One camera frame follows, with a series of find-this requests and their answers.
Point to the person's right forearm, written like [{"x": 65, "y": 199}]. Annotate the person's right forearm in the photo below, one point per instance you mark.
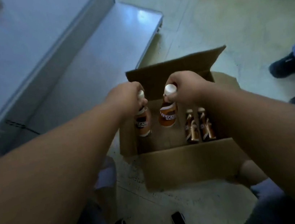
[{"x": 271, "y": 137}]

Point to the person's left fingers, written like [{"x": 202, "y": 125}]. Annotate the person's left fingers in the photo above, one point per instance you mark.
[{"x": 141, "y": 103}]

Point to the person's left leg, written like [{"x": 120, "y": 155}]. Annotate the person's left leg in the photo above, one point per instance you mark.
[{"x": 102, "y": 221}]

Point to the open cardboard box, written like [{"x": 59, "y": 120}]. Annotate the open cardboard box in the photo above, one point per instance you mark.
[{"x": 187, "y": 162}]

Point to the brown drink bottle white cap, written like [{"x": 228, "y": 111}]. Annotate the brown drink bottle white cap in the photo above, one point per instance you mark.
[
  {"x": 190, "y": 127},
  {"x": 143, "y": 122},
  {"x": 206, "y": 125},
  {"x": 167, "y": 114}
]

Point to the person's right leg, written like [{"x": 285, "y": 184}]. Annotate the person's right leg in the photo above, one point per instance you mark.
[{"x": 270, "y": 205}]

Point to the person's right hand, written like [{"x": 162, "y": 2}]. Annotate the person's right hand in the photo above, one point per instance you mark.
[{"x": 190, "y": 88}]

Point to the person's left hand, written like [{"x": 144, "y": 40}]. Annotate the person's left hand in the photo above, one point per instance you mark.
[{"x": 124, "y": 100}]

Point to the person's left forearm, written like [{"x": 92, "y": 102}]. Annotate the person's left forearm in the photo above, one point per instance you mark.
[{"x": 51, "y": 184}]

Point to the person's right fingers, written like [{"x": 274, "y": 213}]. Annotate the person's right fingers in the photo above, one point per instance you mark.
[{"x": 173, "y": 98}]

